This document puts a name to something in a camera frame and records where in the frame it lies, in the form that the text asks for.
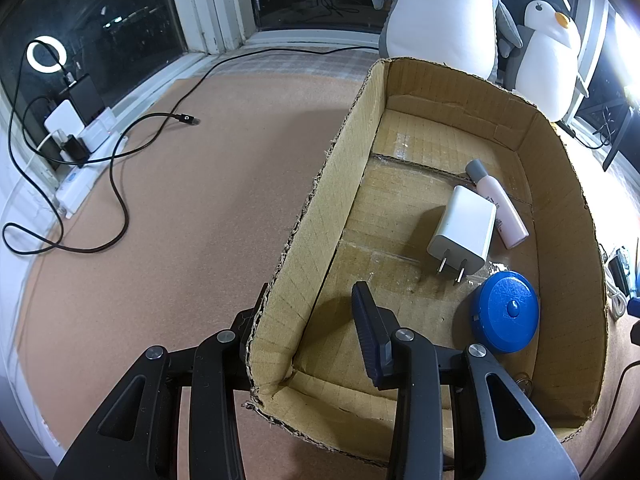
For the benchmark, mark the black tripod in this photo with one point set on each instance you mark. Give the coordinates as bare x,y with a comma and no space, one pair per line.
620,135

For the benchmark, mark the small penguin plush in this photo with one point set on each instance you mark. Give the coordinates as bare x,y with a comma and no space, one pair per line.
545,70

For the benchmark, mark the white wall charger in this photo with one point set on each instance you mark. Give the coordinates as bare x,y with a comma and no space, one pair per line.
465,225

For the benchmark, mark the large penguin plush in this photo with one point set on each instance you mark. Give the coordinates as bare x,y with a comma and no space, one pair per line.
440,10

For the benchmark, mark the white power strip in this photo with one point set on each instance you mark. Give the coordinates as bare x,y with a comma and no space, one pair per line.
80,187

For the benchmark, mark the blue round tape measure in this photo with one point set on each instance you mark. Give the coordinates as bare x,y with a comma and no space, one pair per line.
500,310

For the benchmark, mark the white flat power adapter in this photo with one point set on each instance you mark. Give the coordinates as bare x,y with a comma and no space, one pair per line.
62,117

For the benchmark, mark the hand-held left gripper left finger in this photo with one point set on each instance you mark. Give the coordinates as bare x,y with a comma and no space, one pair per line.
220,360

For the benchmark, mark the white window frame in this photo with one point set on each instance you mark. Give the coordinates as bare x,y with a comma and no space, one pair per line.
210,10

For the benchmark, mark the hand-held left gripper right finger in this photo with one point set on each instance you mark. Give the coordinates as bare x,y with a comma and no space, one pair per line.
367,340

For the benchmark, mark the small pink bottle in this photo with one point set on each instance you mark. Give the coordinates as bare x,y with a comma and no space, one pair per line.
500,205

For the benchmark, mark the small black plug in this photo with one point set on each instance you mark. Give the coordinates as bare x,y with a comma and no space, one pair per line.
75,150

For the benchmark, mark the cardboard box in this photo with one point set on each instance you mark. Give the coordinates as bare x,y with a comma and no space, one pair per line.
550,160

